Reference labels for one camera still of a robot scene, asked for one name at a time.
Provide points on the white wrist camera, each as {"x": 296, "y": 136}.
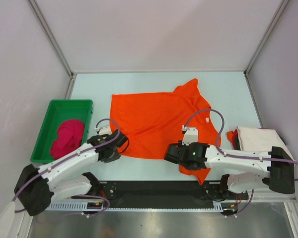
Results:
{"x": 103, "y": 130}
{"x": 190, "y": 135}

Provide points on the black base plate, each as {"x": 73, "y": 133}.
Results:
{"x": 167, "y": 194}

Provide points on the orange folded shirt in stack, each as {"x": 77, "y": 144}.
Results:
{"x": 232, "y": 137}

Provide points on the magenta t shirt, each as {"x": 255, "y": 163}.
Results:
{"x": 69, "y": 137}

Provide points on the white cable duct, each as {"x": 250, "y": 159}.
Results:
{"x": 94, "y": 206}

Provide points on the white folded t shirt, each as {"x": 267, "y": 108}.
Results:
{"x": 258, "y": 139}

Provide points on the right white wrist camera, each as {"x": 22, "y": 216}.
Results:
{"x": 190, "y": 135}

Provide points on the aluminium rail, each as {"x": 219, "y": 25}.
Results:
{"x": 291, "y": 198}

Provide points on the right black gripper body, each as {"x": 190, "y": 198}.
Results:
{"x": 180, "y": 145}

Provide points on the green plastic bin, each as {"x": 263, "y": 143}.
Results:
{"x": 59, "y": 111}

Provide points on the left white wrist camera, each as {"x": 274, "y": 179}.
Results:
{"x": 103, "y": 130}

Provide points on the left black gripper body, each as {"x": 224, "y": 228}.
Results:
{"x": 115, "y": 155}

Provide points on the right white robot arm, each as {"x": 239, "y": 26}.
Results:
{"x": 272, "y": 169}

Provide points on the orange t shirt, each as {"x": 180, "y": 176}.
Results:
{"x": 152, "y": 121}

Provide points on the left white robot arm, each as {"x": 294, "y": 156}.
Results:
{"x": 38, "y": 187}

